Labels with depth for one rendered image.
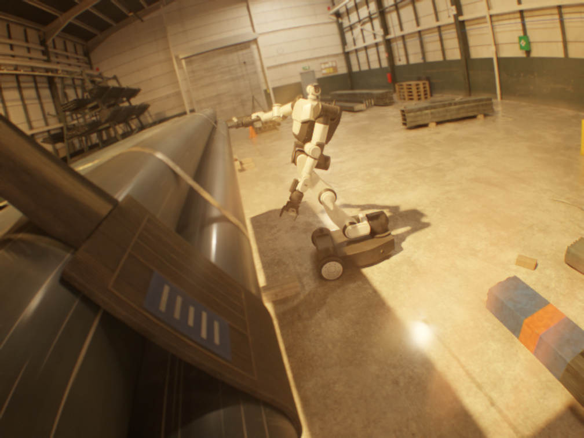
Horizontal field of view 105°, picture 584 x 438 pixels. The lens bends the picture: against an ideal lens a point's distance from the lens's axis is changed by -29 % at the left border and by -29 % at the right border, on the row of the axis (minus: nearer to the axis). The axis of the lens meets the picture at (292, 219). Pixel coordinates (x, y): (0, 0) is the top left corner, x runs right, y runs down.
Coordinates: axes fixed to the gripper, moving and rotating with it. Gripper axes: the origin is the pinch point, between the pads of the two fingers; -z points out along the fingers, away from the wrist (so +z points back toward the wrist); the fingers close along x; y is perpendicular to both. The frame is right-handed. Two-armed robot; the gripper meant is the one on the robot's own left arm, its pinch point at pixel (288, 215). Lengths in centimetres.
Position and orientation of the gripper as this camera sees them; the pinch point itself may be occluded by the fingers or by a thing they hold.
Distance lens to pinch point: 225.8
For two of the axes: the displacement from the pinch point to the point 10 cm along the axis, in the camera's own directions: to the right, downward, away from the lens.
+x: -8.7, -2.3, -4.3
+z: 3.8, -8.7, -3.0
